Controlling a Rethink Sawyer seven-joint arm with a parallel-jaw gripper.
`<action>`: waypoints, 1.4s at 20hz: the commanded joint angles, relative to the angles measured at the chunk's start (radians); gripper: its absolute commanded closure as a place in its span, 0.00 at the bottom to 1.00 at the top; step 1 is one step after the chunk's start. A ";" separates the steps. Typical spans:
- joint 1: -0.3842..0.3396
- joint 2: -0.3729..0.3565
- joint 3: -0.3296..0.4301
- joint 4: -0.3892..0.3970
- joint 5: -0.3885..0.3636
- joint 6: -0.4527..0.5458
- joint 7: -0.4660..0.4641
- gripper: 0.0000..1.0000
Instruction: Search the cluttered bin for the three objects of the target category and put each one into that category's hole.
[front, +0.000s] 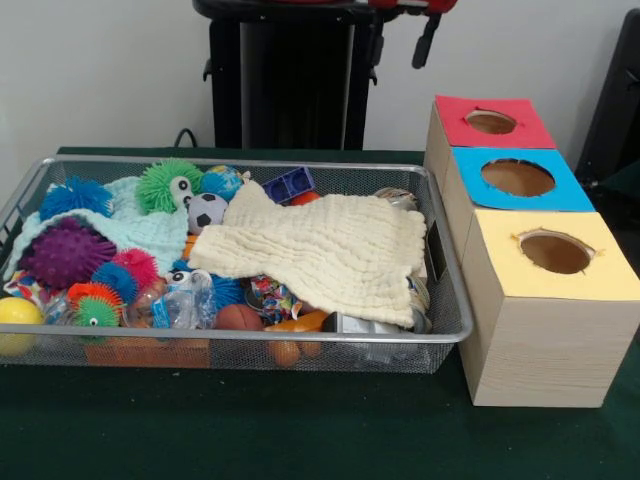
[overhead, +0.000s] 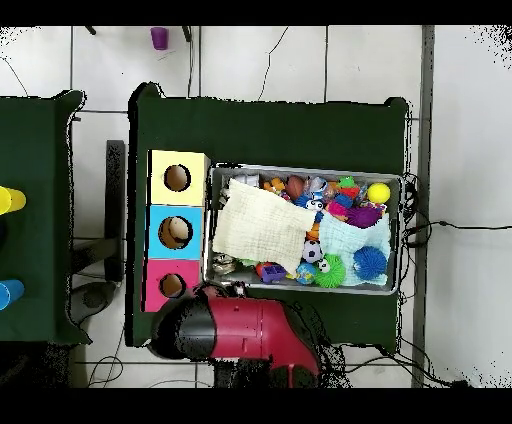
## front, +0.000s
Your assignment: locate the black chair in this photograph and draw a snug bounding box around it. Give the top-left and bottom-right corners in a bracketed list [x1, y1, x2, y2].
[574, 7, 640, 176]

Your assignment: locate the small soccer ball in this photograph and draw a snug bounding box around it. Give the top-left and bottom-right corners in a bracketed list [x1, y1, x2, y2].
[186, 192, 230, 236]

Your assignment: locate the small brown basketball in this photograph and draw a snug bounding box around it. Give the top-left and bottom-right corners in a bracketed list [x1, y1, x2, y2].
[214, 303, 265, 332]

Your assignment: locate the shallow mesh bin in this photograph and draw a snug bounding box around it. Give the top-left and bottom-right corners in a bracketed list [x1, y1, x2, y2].
[0, 154, 475, 375]

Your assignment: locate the wooden box with three holes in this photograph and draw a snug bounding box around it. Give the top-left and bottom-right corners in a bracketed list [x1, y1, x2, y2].
[423, 94, 640, 409]

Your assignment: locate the globe print ball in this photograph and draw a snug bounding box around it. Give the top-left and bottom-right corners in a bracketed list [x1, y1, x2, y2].
[199, 164, 246, 204]

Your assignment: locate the blue puffer ball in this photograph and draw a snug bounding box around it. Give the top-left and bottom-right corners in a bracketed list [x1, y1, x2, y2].
[38, 175, 115, 221]

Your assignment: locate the cream knitted cloth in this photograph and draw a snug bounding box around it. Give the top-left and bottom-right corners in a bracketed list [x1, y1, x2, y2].
[187, 179, 429, 329]

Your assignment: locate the yellow smooth ball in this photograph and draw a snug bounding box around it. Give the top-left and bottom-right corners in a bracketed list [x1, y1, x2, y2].
[0, 296, 45, 357]

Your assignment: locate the purple spiky ball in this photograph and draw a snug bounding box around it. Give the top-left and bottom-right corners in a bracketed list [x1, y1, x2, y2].
[19, 217, 119, 291]

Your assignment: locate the green puffer ball with eyes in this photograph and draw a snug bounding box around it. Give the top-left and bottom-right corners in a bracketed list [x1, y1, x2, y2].
[134, 158, 205, 215]

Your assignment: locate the mint knitted cloth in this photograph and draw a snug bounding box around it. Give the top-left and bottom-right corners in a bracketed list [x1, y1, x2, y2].
[2, 175, 190, 281]

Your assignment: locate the blue building block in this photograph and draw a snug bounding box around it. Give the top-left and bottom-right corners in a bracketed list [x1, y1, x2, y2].
[261, 166, 316, 205]

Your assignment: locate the black cable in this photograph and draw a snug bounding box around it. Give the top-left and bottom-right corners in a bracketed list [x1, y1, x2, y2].
[173, 128, 216, 149]

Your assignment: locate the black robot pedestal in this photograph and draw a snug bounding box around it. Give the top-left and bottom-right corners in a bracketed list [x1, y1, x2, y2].
[192, 0, 396, 151]

